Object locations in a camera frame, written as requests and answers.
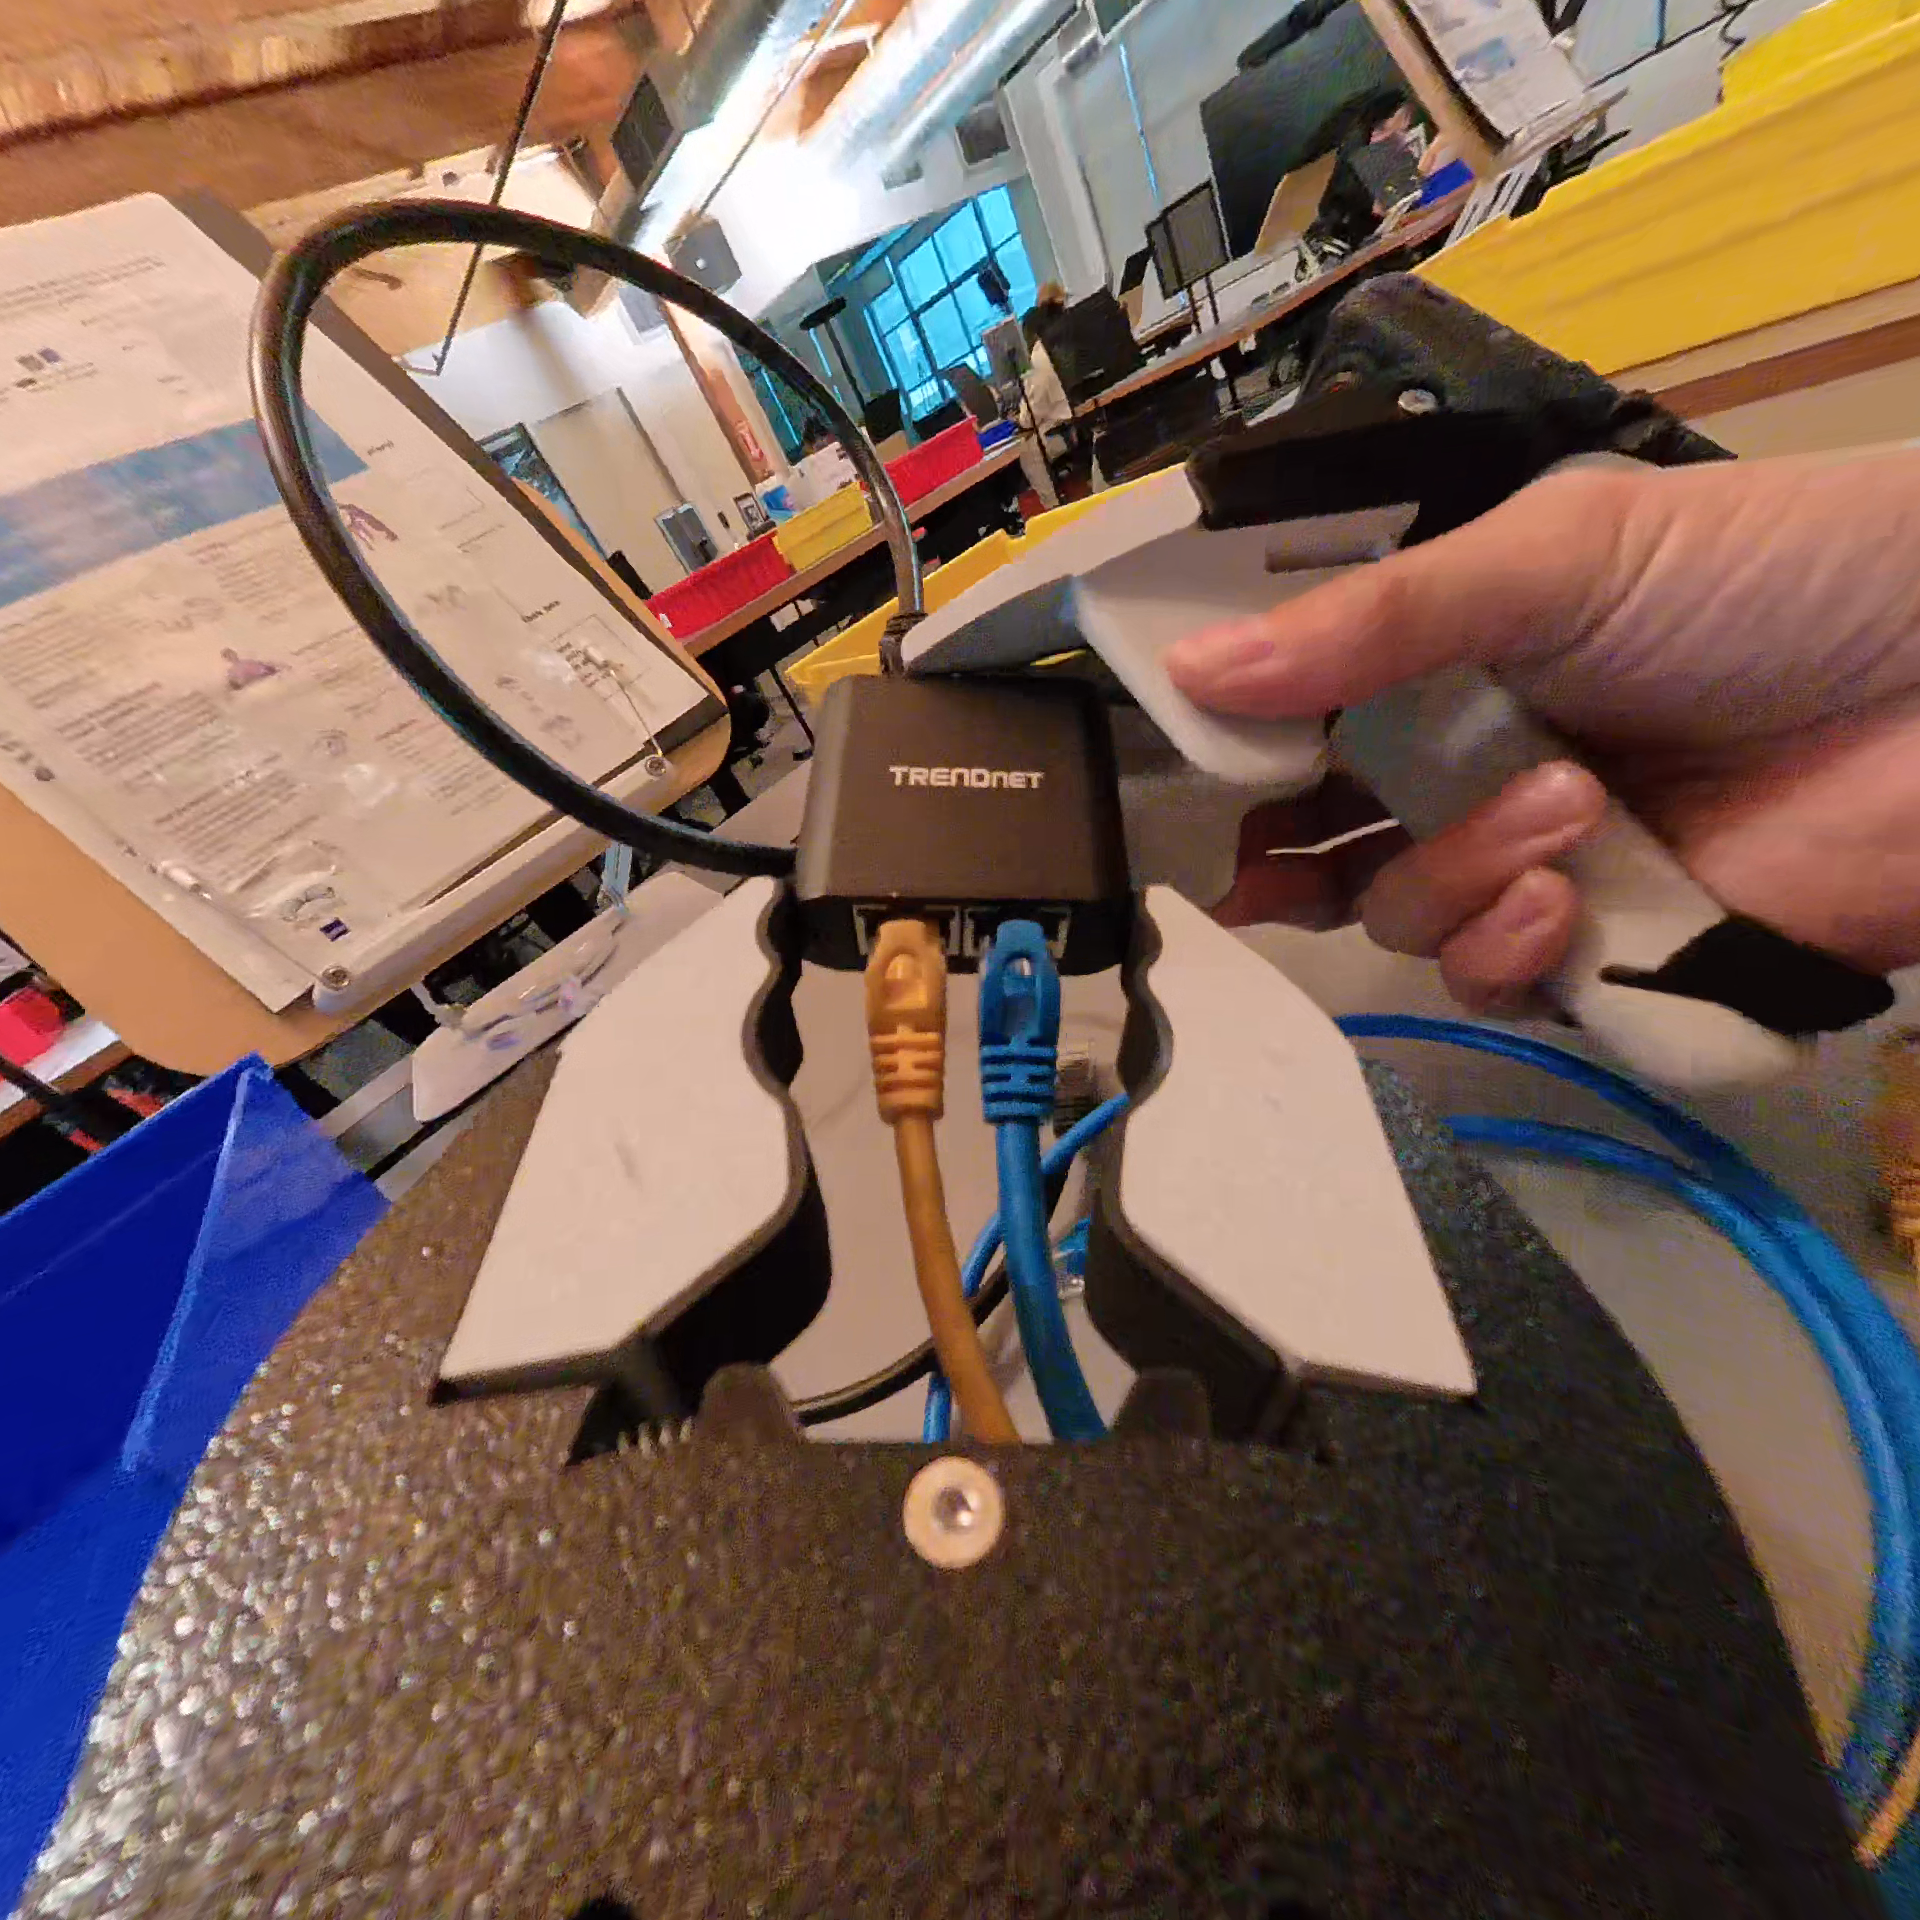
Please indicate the red plastic bin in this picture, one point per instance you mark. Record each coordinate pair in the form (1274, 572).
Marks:
(932, 458)
(721, 588)

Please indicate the large black screen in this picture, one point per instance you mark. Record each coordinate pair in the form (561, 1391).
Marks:
(1290, 137)

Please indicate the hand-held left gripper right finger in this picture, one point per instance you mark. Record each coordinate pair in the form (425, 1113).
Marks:
(1276, 1185)

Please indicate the silver ventilation duct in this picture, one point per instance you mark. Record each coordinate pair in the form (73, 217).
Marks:
(930, 90)

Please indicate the light grey desk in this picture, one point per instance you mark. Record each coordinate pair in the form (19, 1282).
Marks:
(870, 1230)

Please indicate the white wipe packet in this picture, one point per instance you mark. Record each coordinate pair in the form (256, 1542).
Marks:
(323, 923)

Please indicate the yellow plastic bin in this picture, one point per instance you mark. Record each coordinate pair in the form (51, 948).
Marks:
(1650, 241)
(844, 670)
(833, 525)

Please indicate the person's right hand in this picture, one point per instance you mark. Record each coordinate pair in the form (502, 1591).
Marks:
(1723, 630)

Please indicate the black wall speaker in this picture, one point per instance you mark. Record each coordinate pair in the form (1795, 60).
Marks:
(704, 255)

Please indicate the white plastic board base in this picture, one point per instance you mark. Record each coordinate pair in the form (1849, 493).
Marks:
(510, 1020)

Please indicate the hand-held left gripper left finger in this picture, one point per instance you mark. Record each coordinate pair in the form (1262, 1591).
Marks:
(660, 1171)

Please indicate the blue plastic bin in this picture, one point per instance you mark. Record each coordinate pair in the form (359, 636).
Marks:
(119, 1276)

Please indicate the laminated instruction sheet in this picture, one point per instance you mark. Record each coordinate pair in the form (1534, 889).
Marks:
(224, 599)
(1483, 60)

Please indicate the black network adapter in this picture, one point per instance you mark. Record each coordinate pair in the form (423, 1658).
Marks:
(960, 811)

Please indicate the papers in plastic sleeve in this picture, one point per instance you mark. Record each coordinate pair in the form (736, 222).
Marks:
(119, 975)

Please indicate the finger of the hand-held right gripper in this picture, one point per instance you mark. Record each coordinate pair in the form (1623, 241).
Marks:
(1020, 609)

